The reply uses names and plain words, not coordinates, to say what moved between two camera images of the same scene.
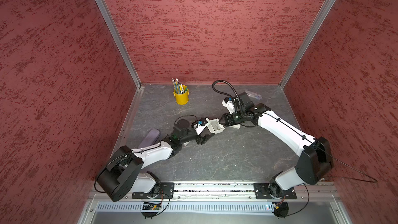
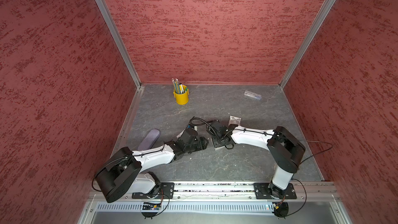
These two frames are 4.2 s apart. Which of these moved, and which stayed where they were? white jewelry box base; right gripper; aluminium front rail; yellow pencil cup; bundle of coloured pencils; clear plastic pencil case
Moved: white jewelry box base; right gripper
Stayed: clear plastic pencil case; yellow pencil cup; aluminium front rail; bundle of coloured pencils
